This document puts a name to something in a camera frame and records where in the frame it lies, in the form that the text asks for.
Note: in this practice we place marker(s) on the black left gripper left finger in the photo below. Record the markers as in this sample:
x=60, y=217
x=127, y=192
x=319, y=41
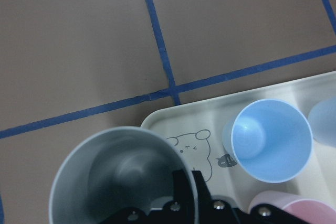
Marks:
x=181, y=209

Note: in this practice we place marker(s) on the blue cup near yellow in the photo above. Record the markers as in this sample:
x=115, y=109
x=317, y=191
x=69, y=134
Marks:
x=322, y=122

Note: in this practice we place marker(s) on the pink plastic cup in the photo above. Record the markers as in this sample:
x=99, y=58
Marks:
x=309, y=210

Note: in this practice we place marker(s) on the blue cup far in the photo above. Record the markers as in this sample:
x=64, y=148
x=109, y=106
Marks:
x=270, y=139

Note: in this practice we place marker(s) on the white plastic cup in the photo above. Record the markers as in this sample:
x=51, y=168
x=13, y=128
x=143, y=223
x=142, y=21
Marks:
x=119, y=168

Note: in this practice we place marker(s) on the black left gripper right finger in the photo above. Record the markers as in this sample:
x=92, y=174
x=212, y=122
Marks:
x=210, y=210

